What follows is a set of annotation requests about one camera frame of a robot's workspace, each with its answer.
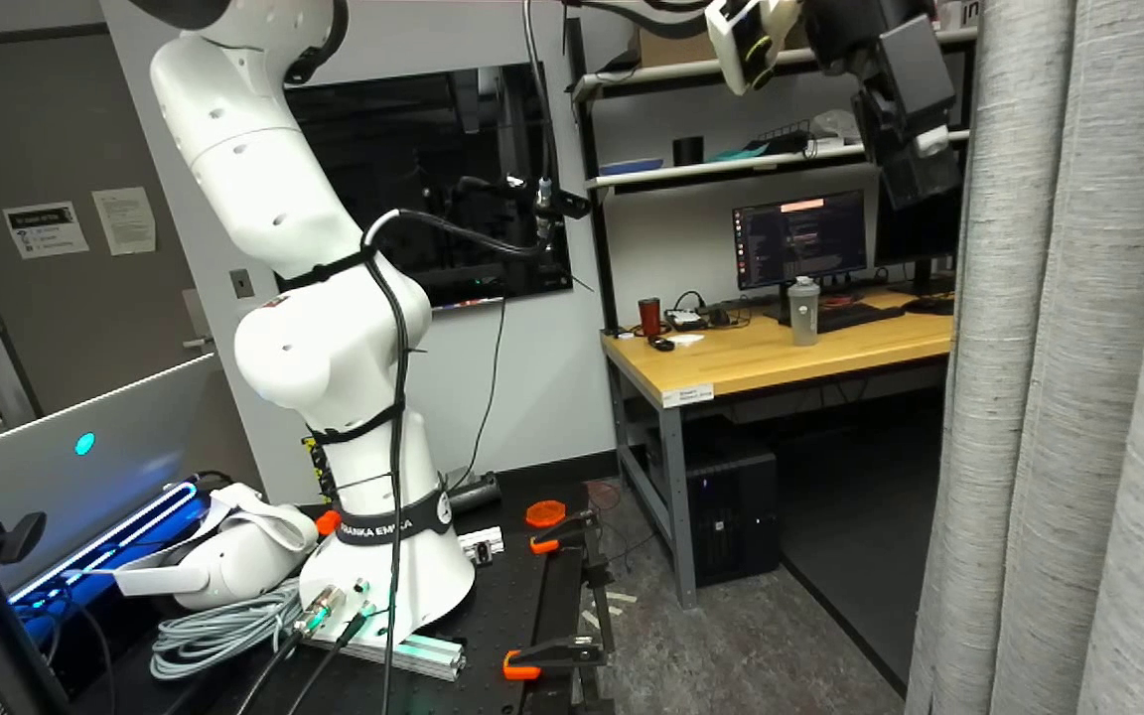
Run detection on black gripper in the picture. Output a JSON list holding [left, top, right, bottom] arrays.
[[804, 0, 959, 212]]

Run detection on grey fabric curtain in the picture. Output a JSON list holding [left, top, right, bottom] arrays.
[[906, 0, 1144, 715]]

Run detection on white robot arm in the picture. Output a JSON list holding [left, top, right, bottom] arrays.
[[131, 0, 955, 644]]

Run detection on computer monitor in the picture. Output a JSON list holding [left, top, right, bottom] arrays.
[[731, 192, 866, 289]]

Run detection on grey metal bottle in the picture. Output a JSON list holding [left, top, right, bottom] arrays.
[[787, 273, 820, 347]]

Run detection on metal shelf rack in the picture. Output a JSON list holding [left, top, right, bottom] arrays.
[[560, 0, 972, 331]]

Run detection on dark red cup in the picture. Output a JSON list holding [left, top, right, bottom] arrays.
[[638, 297, 662, 350]]

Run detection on wooden top workbench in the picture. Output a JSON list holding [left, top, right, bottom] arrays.
[[599, 289, 959, 608]]

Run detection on black computer tower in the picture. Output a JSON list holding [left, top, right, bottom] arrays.
[[689, 454, 780, 589]]

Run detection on orange black clamp rear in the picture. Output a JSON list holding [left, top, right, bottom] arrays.
[[526, 502, 595, 558]]

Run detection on orange black clamp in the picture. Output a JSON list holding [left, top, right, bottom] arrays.
[[526, 502, 595, 558], [499, 636, 603, 685]]

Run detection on orange black clamp front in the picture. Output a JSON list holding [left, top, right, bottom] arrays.
[[499, 636, 603, 685]]

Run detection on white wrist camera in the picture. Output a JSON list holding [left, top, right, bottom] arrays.
[[703, 0, 804, 94]]

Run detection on black wall screen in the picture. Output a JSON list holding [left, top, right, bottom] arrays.
[[286, 62, 571, 311]]

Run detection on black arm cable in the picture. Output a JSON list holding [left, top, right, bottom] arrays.
[[363, 204, 550, 715]]

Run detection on coiled grey cable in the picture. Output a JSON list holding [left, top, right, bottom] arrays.
[[149, 589, 306, 685]]

